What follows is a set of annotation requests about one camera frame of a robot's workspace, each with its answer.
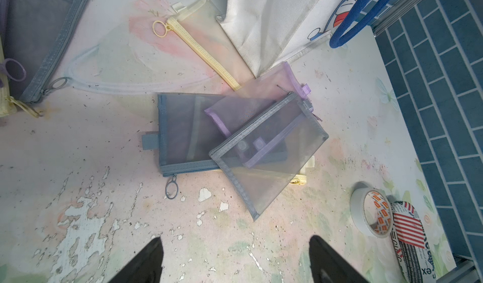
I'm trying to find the grey purple mesh pouch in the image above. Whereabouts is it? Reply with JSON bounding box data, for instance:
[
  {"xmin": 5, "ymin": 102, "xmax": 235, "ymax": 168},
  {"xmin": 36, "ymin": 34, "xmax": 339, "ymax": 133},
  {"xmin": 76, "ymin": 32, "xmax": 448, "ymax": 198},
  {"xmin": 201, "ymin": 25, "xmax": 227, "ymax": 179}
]
[{"xmin": 142, "ymin": 63, "xmax": 328, "ymax": 220}]

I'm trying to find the clear tape roll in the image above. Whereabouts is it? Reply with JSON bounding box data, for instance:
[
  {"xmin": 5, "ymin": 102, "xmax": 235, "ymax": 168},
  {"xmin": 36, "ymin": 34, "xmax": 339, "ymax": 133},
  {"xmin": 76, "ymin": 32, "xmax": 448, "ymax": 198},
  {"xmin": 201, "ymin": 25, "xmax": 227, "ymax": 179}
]
[{"xmin": 350, "ymin": 187, "xmax": 394, "ymax": 238}]

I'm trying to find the aluminium corner frame post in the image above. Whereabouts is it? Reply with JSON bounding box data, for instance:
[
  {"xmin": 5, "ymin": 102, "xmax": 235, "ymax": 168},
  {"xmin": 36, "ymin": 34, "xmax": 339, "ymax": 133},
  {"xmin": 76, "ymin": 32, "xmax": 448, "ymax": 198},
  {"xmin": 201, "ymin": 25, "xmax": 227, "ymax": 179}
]
[{"xmin": 371, "ymin": 0, "xmax": 422, "ymax": 37}]

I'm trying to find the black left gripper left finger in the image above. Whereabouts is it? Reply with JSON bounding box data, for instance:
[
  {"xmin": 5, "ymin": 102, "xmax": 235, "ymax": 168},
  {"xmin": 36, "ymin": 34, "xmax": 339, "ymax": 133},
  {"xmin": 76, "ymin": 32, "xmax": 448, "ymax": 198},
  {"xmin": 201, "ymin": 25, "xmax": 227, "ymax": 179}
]
[{"xmin": 109, "ymin": 237, "xmax": 164, "ymax": 283}]

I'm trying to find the yellow mesh pouch by bag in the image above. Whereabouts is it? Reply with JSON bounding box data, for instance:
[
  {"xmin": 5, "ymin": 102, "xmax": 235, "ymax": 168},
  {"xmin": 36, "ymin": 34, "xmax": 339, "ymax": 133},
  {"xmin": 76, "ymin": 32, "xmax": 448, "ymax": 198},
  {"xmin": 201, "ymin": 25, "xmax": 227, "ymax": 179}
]
[{"xmin": 152, "ymin": 0, "xmax": 255, "ymax": 90}]

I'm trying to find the white canvas Doraemon tote bag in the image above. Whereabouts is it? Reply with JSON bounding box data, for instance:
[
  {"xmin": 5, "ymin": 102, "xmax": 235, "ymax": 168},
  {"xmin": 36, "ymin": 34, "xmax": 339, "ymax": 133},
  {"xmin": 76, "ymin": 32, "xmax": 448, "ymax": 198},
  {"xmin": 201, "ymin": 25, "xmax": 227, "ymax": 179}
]
[{"xmin": 218, "ymin": 0, "xmax": 390, "ymax": 76}]

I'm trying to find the striped tape roll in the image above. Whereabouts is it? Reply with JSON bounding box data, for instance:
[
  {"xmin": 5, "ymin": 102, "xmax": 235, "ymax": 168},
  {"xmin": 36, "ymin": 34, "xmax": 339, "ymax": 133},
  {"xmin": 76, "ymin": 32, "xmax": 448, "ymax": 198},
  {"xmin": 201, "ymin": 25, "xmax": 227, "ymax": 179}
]
[{"xmin": 391, "ymin": 201, "xmax": 436, "ymax": 282}]

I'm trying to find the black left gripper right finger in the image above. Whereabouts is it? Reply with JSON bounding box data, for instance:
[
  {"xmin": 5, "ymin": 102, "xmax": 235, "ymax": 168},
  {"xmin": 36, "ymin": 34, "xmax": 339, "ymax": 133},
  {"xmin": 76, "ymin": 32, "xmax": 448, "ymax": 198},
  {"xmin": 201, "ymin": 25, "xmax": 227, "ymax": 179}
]
[{"xmin": 309, "ymin": 235, "xmax": 368, "ymax": 283}]

